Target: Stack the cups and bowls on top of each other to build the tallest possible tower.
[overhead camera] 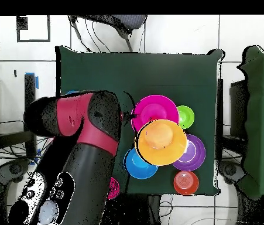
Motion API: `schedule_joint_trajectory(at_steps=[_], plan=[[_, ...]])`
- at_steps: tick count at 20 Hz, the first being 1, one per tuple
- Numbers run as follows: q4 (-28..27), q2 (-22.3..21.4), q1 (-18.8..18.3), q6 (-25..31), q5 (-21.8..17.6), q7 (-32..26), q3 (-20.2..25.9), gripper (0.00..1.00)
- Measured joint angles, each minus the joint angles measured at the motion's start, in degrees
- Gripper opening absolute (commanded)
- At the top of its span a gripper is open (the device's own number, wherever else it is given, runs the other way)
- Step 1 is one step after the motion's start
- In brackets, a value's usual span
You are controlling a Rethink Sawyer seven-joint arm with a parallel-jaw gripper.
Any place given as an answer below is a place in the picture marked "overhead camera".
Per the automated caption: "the black chair base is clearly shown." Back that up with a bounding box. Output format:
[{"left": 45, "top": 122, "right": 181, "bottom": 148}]
[
  {"left": 218, "top": 160, "right": 245, "bottom": 186},
  {"left": 0, "top": 158, "right": 32, "bottom": 188}
]

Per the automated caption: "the black metal stand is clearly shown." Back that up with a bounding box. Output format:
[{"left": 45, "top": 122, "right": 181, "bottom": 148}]
[{"left": 0, "top": 73, "right": 39, "bottom": 158}]

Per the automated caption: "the blue tape strip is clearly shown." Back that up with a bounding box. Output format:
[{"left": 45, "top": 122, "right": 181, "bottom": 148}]
[{"left": 25, "top": 71, "right": 39, "bottom": 90}]

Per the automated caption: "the grey mesh office chair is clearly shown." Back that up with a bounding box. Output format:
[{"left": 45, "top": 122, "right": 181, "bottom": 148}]
[{"left": 67, "top": 15, "right": 148, "bottom": 53}]

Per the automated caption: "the large orange bowl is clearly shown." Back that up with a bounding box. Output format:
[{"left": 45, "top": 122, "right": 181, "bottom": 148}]
[{"left": 134, "top": 118, "right": 188, "bottom": 166}]

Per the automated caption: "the small orange bowl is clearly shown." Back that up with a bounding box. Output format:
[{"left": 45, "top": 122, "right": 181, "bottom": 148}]
[{"left": 173, "top": 170, "right": 200, "bottom": 196}]

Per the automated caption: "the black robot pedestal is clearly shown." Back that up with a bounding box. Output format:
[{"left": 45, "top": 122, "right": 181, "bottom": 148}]
[{"left": 108, "top": 193, "right": 163, "bottom": 225}]

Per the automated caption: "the small green bowl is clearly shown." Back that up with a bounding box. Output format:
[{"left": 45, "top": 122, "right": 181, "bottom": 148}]
[{"left": 177, "top": 105, "right": 195, "bottom": 129}]

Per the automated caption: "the medium blue bowl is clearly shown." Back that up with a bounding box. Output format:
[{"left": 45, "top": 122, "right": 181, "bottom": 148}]
[{"left": 123, "top": 146, "right": 159, "bottom": 180}]

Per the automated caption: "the purple bowl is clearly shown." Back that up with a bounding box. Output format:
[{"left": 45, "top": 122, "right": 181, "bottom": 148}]
[{"left": 172, "top": 134, "right": 207, "bottom": 172}]

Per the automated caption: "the small pink-red bowl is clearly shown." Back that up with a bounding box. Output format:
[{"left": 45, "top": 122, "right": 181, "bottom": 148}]
[{"left": 107, "top": 176, "right": 121, "bottom": 200}]

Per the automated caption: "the large pink bowl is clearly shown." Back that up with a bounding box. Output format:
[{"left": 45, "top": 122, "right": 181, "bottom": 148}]
[{"left": 131, "top": 94, "right": 180, "bottom": 134}]

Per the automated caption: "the black square floor frame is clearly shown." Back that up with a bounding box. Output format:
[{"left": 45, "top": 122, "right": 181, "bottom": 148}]
[{"left": 16, "top": 15, "right": 51, "bottom": 43}]

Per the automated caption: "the tangle of floor cables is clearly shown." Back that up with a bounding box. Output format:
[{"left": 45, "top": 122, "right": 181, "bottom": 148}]
[{"left": 0, "top": 120, "right": 55, "bottom": 169}]

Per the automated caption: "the dark green tablecloth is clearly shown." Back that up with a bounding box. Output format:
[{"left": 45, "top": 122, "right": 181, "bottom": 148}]
[{"left": 54, "top": 45, "right": 225, "bottom": 196}]

